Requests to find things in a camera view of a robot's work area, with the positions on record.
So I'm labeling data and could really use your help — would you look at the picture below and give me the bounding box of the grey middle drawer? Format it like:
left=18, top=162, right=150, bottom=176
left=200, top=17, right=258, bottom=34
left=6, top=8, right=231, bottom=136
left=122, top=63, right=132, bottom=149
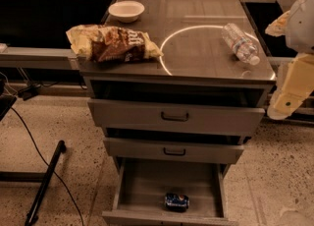
left=104, top=138, right=244, bottom=164

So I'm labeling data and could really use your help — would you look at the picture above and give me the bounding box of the grey bottom drawer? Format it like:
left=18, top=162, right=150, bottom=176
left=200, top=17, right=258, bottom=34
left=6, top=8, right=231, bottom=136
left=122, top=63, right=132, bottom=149
left=102, top=158, right=238, bottom=226

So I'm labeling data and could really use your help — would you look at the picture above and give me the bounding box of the grey drawer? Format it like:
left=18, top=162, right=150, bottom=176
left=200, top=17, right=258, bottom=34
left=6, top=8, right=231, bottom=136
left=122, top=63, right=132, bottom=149
left=104, top=138, right=244, bottom=164
left=88, top=99, right=264, bottom=136
left=102, top=158, right=238, bottom=226

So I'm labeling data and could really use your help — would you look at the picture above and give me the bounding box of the white paper bowl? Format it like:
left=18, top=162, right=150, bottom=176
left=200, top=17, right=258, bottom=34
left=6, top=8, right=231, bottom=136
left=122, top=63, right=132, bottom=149
left=109, top=1, right=145, bottom=23

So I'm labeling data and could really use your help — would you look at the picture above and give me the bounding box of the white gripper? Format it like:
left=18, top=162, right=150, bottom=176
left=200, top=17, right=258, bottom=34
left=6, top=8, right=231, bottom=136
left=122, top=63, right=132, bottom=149
left=265, top=0, right=314, bottom=120

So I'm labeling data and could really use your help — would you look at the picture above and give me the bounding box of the clear plastic water bottle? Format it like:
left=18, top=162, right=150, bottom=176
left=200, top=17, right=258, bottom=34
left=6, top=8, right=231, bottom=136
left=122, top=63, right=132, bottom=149
left=221, top=23, right=260, bottom=66

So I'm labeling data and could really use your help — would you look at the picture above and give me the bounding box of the grey top drawer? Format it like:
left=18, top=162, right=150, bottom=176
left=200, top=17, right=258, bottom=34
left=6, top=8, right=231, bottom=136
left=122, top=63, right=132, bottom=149
left=88, top=99, right=264, bottom=136

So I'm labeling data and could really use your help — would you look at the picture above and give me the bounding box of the grey left side bench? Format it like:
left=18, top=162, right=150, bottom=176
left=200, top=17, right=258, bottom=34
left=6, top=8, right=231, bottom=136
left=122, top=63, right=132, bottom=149
left=0, top=43, right=79, bottom=70

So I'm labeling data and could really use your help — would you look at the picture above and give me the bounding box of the black metal stand leg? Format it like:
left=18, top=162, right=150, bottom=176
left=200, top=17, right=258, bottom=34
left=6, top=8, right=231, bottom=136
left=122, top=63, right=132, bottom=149
left=0, top=141, right=67, bottom=226

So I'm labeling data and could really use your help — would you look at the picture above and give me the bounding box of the black floor cable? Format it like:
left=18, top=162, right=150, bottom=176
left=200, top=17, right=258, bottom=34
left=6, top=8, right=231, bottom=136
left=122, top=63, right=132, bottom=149
left=9, top=106, right=85, bottom=226

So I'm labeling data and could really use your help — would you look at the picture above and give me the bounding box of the grey drawer cabinet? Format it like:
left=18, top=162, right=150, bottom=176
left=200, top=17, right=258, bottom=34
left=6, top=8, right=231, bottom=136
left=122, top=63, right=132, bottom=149
left=77, top=0, right=278, bottom=226

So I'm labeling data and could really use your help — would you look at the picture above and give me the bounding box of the brown yellow chip bag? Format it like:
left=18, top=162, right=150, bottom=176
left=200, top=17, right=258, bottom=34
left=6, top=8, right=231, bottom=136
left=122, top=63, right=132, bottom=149
left=66, top=25, right=163, bottom=63

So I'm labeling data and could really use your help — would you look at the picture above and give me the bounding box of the blue pepsi can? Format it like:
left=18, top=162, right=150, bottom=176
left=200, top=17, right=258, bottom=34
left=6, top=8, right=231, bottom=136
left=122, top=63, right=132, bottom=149
left=164, top=193, right=189, bottom=212

